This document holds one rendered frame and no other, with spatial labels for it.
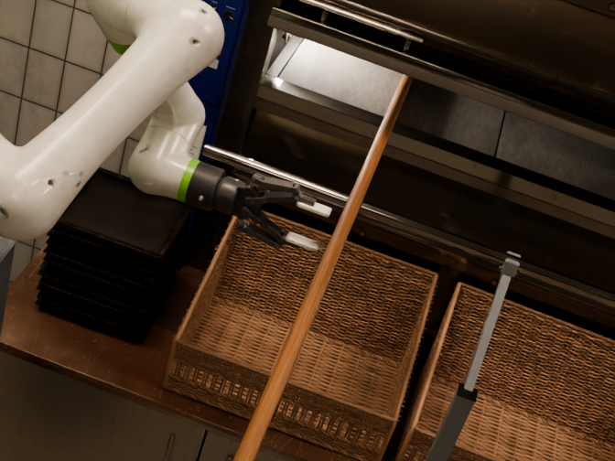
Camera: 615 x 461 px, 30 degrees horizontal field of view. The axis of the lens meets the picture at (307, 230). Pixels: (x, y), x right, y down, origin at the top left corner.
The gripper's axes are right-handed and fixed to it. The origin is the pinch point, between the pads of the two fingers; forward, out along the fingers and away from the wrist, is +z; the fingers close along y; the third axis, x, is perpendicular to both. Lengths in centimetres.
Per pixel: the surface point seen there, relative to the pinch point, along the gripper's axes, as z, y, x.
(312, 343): 7, 60, -41
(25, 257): -79, 79, -56
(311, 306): 6.4, -1.2, 27.9
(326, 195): -0.5, 2.8, -18.2
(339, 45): -9.6, -21.7, -41.1
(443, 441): 42, 37, 4
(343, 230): 6.4, -1.3, -0.3
